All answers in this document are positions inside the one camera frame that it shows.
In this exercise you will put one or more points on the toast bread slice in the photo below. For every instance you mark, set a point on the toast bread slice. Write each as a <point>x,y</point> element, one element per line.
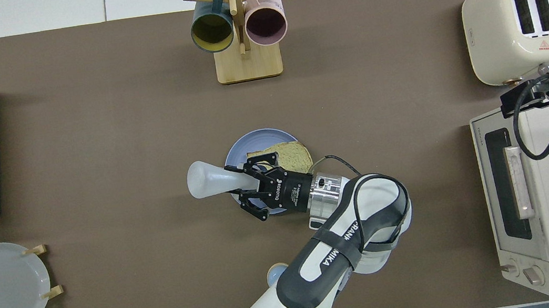
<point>293,154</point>

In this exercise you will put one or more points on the teal mug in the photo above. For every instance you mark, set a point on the teal mug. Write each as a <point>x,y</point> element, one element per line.
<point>212,32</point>

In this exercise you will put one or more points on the small blue call bell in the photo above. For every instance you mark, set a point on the small blue call bell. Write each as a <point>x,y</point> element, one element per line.
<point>275,274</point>

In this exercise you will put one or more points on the brown table mat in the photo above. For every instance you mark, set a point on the brown table mat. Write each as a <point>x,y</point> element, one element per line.
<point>93,146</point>

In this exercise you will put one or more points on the cream two-slot toaster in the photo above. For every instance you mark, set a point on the cream two-slot toaster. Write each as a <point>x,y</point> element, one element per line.
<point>508,33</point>

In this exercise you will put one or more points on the blue round plate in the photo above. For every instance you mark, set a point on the blue round plate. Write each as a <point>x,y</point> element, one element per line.
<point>237,151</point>

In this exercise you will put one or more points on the pink mug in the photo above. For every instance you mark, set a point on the pink mug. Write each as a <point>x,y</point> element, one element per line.
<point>265,25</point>

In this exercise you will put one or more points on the wooden mug tree stand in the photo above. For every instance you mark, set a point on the wooden mug tree stand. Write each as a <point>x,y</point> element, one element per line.
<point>248,64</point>

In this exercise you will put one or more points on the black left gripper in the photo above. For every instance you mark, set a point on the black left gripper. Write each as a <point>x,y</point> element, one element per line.
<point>287,189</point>

